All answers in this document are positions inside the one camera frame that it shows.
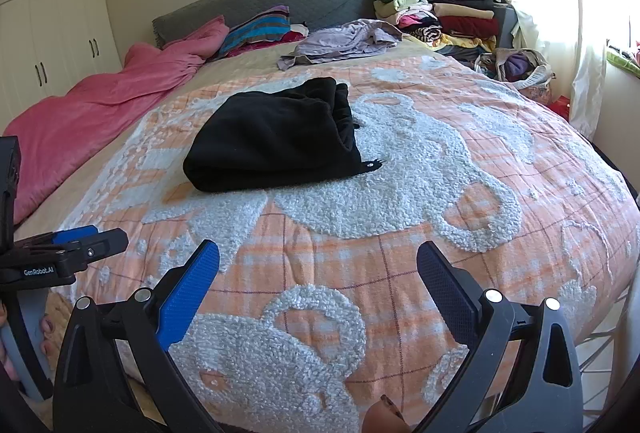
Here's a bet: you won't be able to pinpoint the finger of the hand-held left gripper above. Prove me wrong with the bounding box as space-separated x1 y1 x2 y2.
52 225 99 245
15 228 128 264

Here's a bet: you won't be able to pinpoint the stack of folded clothes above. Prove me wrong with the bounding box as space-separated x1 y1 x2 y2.
374 0 501 64

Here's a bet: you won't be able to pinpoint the person's left hand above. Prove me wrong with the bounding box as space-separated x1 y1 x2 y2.
39 317 63 358

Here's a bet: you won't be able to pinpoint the cream wardrobe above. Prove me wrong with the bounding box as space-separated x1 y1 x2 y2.
0 0 123 139

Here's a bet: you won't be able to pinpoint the beige bed sheet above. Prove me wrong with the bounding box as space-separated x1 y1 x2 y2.
15 38 451 239

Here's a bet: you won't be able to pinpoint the green cloth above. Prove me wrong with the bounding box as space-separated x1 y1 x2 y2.
606 46 640 76

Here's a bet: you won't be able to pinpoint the peach bear-print blanket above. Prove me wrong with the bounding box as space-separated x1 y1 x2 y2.
15 56 640 433

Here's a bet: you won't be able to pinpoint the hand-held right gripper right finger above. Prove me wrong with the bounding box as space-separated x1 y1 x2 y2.
415 240 586 433

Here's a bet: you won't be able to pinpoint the striped pillow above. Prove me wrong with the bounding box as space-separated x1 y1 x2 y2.
217 4 293 59

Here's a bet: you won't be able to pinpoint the pink duvet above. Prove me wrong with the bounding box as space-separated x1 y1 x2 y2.
2 16 231 226

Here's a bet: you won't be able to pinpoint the black sweater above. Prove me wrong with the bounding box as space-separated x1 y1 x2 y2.
182 76 386 193

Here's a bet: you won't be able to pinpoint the person's right hand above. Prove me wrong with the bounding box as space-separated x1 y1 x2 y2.
362 394 413 433

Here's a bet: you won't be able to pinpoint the white curtain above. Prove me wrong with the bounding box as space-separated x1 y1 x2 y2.
480 0 608 144

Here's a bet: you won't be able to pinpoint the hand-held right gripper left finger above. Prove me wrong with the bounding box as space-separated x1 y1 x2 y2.
52 239 221 433

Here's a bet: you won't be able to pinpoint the lilac crumpled clothes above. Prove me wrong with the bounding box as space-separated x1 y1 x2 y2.
277 18 403 71

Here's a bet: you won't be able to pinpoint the basket of purple clothes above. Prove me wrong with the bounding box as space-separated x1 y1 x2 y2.
475 48 556 91

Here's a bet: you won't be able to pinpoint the magenta cloth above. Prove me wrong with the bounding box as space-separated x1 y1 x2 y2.
227 26 311 59

